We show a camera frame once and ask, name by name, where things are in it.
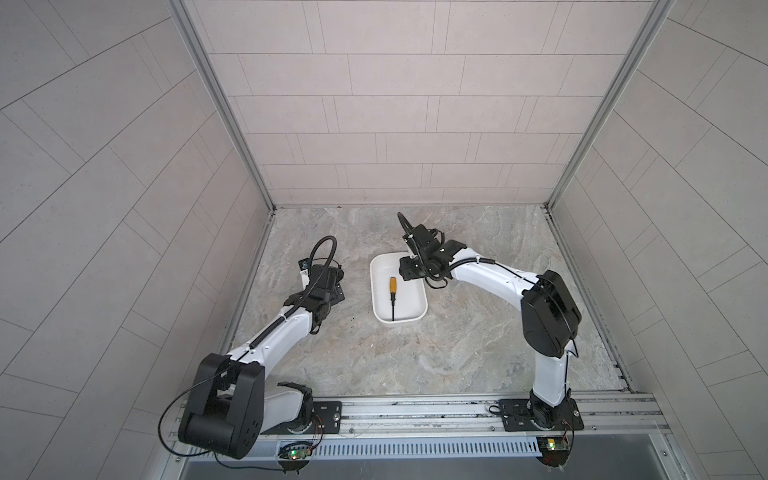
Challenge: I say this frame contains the orange handled screwdriver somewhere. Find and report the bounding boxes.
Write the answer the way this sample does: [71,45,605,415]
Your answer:
[389,276,397,322]

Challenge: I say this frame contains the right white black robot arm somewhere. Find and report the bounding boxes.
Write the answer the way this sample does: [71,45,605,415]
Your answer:
[398,214,584,432]

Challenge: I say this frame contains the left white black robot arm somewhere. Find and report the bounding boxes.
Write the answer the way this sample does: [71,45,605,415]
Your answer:
[178,259,344,459]

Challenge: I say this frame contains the white rectangular plastic bin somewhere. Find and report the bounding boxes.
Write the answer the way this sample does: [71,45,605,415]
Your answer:
[369,252,428,326]

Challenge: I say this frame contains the left small circuit board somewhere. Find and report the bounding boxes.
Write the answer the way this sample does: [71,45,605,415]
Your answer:
[277,441,314,464]

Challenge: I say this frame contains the small circuit board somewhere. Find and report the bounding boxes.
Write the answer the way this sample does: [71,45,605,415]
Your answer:
[536,437,571,468]
[277,441,314,464]

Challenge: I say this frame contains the right small circuit board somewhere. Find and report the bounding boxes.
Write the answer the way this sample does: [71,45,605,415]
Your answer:
[536,437,571,468]

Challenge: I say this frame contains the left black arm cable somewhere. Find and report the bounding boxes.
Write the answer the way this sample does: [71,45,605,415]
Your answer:
[157,235,338,458]

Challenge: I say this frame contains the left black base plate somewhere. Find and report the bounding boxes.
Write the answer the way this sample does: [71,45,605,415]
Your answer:
[263,401,342,435]

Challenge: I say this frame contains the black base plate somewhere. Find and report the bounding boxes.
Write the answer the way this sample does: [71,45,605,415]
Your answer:
[263,401,342,435]
[498,397,584,432]

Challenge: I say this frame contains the white slotted cable duct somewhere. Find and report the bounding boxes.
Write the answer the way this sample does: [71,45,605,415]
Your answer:
[179,436,542,462]

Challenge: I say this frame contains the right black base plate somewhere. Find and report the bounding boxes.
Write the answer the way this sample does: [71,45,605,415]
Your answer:
[498,397,584,432]

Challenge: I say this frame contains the aluminium mounting rail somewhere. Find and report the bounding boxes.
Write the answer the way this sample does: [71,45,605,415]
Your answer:
[257,391,671,439]

